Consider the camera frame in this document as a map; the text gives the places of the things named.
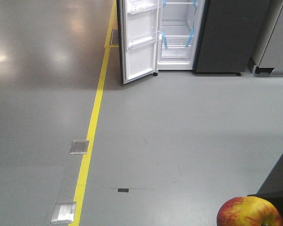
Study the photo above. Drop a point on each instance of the black gripper finger holding apple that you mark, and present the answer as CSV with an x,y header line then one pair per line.
x,y
276,198

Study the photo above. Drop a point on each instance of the lower clear door bin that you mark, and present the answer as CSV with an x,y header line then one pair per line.
x,y
141,41

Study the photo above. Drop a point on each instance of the red yellow apple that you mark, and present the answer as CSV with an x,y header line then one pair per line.
x,y
248,211

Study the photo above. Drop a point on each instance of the metal floor socket plate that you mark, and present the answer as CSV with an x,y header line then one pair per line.
x,y
79,147

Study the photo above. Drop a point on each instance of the clear fridge crisper drawer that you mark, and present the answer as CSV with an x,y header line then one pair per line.
x,y
175,48

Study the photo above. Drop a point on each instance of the clear door bin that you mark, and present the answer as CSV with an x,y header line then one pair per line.
x,y
138,6
141,41

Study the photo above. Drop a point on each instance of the dark grey fridge body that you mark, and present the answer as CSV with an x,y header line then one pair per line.
x,y
223,32

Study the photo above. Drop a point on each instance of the yellow floor tape line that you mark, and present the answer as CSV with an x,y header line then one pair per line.
x,y
91,134

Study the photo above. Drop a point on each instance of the fridge door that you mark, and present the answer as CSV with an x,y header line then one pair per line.
x,y
138,33

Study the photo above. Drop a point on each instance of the middle clear door bin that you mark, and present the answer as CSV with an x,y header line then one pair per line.
x,y
138,6

